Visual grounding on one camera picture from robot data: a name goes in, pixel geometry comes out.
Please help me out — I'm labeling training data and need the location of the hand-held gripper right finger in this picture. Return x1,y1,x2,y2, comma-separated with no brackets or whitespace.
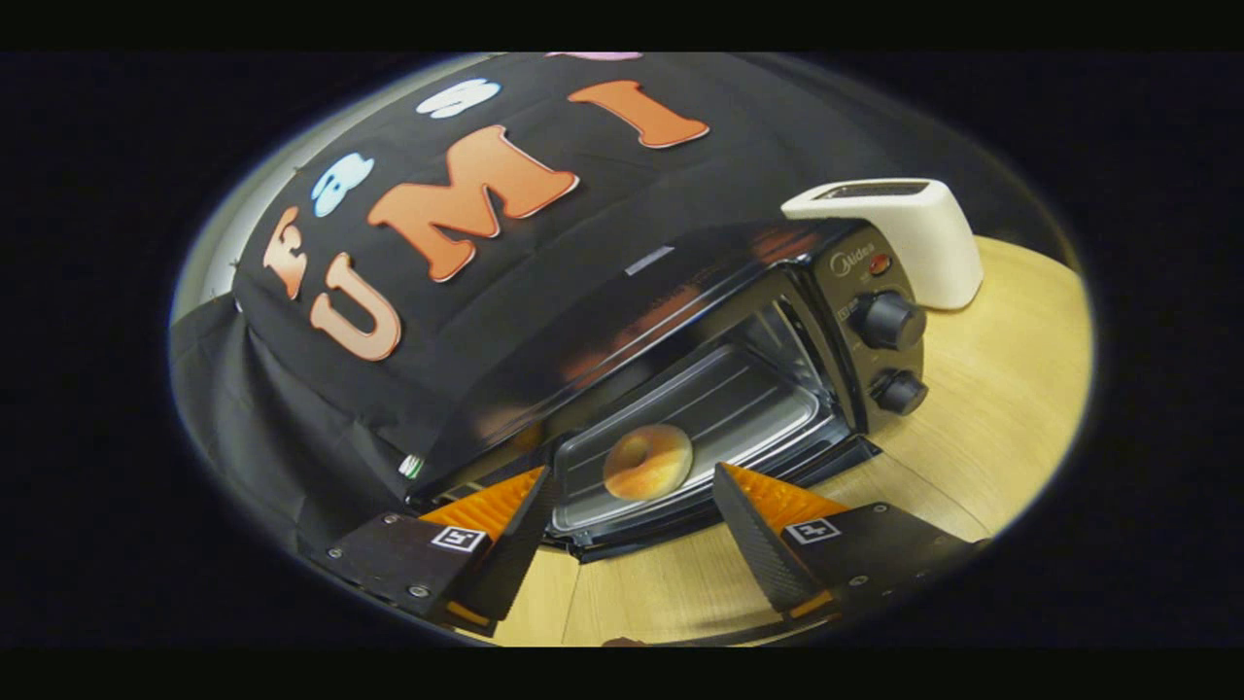
712,462,987,623

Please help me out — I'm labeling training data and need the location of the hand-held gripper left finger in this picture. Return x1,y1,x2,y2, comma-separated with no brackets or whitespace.
309,465,553,638

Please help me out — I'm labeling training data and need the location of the black toaster oven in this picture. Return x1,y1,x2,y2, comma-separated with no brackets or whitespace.
406,219,929,648

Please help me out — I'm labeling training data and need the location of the white pop-up toaster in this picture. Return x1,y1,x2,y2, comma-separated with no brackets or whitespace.
780,178,985,312

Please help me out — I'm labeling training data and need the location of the glazed brown bagel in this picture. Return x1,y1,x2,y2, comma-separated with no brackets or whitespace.
603,424,695,503

